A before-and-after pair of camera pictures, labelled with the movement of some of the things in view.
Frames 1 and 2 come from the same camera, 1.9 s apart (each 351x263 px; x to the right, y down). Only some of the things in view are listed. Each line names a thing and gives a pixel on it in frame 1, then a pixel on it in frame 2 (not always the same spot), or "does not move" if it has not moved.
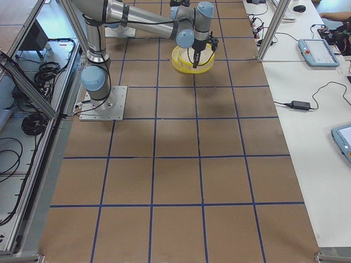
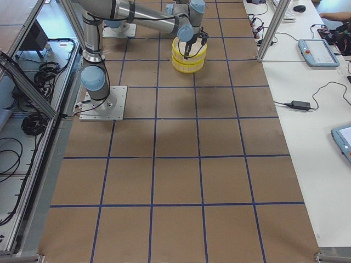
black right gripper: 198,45 to 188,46
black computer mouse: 300,8 does not move
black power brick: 300,105 does not move
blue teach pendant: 317,52 does not move
